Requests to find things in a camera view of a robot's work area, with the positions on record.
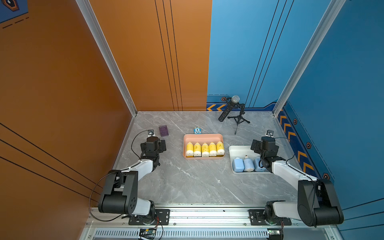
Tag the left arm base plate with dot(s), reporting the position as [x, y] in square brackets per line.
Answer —
[160, 216]

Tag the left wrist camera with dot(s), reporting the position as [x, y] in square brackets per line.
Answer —
[151, 133]

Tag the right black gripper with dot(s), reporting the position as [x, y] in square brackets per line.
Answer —
[257, 146]

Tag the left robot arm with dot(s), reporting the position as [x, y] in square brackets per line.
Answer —
[120, 192]

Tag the yellow sharpener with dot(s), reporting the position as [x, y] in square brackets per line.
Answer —
[212, 149]
[205, 150]
[220, 149]
[197, 150]
[189, 150]

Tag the purple cube sharpener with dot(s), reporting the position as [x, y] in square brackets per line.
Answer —
[163, 131]

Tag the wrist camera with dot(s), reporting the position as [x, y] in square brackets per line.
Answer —
[270, 133]
[151, 133]

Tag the blue sharpener with red cap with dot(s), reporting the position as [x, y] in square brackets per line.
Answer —
[248, 164]

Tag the white plastic tray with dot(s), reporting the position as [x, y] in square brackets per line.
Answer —
[240, 152]

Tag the pink plastic tray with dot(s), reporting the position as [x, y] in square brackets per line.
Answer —
[202, 138]

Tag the green circuit board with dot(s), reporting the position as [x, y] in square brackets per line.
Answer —
[147, 234]

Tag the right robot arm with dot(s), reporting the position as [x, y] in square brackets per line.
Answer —
[317, 201]

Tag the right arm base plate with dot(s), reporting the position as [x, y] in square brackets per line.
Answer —
[258, 218]

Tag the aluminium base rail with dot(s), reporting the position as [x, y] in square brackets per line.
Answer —
[204, 222]

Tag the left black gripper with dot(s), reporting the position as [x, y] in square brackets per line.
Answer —
[161, 146]

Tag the blue cartoon sharpener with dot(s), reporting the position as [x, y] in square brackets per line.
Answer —
[197, 130]

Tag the black microphone on tripod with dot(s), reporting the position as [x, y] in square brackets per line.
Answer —
[232, 104]

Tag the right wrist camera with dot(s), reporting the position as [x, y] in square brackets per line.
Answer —
[270, 133]

